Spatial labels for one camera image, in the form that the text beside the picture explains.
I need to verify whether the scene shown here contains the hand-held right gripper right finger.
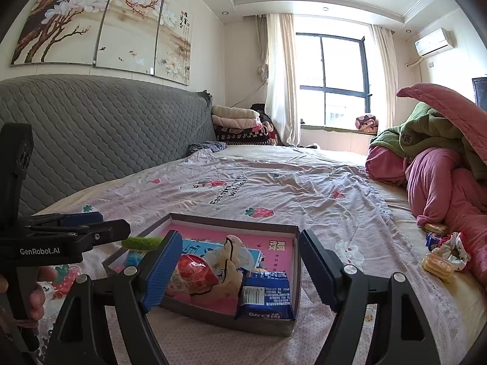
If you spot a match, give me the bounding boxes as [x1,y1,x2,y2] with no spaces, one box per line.
[298,229,442,365]

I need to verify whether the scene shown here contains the dark clothing pile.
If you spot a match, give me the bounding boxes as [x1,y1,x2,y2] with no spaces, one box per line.
[249,103,282,146]

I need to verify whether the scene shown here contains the black framed window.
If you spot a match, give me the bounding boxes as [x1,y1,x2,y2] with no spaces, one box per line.
[295,32,375,130]

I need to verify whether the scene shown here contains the black television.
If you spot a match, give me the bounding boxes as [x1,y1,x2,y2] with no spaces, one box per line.
[472,77,487,107]

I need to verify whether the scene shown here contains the stack of folded blankets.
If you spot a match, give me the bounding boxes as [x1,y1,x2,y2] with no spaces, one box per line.
[211,104,278,146]

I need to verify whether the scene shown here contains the green blanket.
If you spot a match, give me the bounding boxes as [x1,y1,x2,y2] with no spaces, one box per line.
[369,106,487,181]

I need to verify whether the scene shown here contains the small blue wrapper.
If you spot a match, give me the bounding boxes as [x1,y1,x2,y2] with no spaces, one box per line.
[425,232,444,252]

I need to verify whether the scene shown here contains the grey quilted headboard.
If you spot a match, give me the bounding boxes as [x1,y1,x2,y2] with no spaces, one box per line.
[0,74,217,217]

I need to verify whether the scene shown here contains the wide cream curtain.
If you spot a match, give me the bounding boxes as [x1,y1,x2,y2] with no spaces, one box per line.
[257,13,301,147]

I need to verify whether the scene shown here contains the cream under sheet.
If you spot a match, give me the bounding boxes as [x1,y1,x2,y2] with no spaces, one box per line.
[375,182,487,350]

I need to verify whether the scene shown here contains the cream cloth drawstring bag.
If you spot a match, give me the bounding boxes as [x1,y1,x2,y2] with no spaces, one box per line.
[205,236,263,305]

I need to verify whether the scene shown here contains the pink and green quilts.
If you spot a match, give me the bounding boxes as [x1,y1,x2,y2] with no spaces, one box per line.
[365,84,487,286]

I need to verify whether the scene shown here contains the narrow cream curtain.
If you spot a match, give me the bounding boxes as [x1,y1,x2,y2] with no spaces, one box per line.
[371,25,400,130]

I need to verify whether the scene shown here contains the white air conditioner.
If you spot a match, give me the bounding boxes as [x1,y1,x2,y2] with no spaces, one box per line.
[414,27,456,57]

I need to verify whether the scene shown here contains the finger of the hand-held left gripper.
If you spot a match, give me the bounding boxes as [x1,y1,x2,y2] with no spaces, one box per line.
[21,212,104,233]
[26,219,131,254]

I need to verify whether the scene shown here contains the dark patterned cloth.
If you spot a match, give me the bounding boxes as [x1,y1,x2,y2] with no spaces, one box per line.
[188,141,227,156]

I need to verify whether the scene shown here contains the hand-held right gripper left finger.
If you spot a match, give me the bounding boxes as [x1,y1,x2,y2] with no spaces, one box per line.
[46,230,184,365]

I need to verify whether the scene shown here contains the red toy egg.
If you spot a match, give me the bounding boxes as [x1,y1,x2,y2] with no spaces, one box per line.
[165,255,219,297]

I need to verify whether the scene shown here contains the person's left hand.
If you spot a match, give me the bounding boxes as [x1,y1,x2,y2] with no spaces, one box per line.
[29,266,58,313]

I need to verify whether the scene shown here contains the green fuzzy ring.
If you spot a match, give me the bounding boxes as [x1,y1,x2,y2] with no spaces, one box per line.
[122,237,165,252]

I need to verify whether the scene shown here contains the large yellow biscuit packet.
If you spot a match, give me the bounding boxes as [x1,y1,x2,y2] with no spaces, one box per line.
[420,249,457,283]

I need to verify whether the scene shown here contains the blue snack packet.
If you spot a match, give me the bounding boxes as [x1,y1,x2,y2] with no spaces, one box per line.
[233,271,296,322]

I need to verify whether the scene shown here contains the floral wall painting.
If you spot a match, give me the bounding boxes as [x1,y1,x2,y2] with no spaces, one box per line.
[9,0,194,85]

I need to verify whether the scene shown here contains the grey cardboard box tray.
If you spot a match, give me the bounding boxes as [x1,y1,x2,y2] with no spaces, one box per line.
[102,213,303,337]

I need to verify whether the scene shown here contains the blue and white toy egg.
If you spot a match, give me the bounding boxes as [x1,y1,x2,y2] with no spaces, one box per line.
[124,250,145,270]

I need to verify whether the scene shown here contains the folded patterned blanket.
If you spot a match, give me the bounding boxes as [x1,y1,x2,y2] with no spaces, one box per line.
[355,114,379,134]

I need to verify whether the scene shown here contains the pink and blue book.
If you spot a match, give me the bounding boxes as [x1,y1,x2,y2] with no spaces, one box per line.
[160,224,295,314]

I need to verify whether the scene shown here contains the pink strawberry print bedsheet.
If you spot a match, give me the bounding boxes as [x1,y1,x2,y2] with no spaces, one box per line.
[34,144,463,365]

